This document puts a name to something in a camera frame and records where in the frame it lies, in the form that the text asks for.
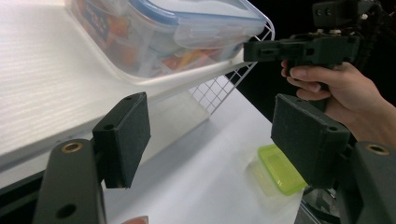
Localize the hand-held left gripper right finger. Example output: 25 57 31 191
270 93 353 189

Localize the blue and red snack packet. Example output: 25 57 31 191
81 3 110 42

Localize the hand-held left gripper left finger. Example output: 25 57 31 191
92 91 152 189

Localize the clear container with blue lid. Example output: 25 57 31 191
64 0 269 79

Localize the white wire two-tier rack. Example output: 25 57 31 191
0 0 276 190

